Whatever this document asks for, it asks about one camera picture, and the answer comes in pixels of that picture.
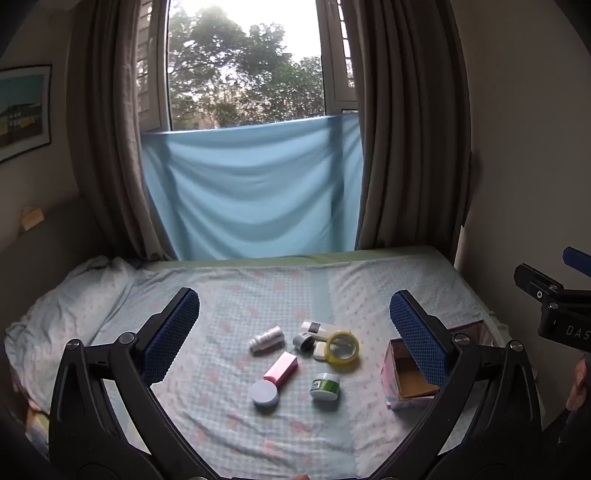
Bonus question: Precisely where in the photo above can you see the person's right hand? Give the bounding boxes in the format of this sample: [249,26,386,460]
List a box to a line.
[565,354,591,412]

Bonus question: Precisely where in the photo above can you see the green trees outside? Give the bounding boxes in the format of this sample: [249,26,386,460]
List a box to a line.
[168,6,326,130]

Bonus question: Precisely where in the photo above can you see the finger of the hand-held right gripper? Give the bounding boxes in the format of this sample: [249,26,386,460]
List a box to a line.
[513,263,566,305]
[562,246,591,278]

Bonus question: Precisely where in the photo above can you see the white tube with black label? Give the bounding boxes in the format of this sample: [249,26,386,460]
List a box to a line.
[300,321,334,339]

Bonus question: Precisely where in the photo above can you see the patterned cardboard box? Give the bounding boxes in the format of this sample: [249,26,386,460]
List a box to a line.
[380,322,486,411]

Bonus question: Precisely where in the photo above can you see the brown curtain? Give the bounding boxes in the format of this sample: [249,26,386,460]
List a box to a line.
[66,0,178,261]
[339,0,474,252]

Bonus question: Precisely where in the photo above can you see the yellow sticky note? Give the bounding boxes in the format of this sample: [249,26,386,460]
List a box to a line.
[21,207,44,232]

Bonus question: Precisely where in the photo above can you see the framed wall picture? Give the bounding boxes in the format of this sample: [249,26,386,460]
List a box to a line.
[0,64,52,164]

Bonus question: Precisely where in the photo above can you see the clear packing tape roll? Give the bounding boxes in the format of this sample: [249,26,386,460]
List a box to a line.
[325,329,361,369]

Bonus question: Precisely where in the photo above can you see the window with white frame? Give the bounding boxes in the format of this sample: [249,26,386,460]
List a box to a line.
[136,0,360,136]

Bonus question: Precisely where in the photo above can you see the light blue hanging cloth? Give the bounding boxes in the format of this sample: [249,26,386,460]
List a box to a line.
[140,113,365,261]

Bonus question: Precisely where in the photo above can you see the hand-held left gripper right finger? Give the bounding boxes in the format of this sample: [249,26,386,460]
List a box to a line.
[373,290,544,477]

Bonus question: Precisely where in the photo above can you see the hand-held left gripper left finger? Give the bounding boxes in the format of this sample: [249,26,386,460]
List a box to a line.
[48,287,214,477]

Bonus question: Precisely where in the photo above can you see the red rectangular carton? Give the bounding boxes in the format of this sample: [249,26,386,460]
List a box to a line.
[263,351,300,387]

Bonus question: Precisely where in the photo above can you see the green labelled cream jar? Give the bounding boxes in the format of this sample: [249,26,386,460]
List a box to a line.
[310,372,342,402]

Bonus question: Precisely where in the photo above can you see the round jar with grey lid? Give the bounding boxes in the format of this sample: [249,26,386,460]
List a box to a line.
[247,380,281,408]

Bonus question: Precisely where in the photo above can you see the white plastic bottle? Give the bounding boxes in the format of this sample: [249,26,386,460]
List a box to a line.
[248,325,284,354]

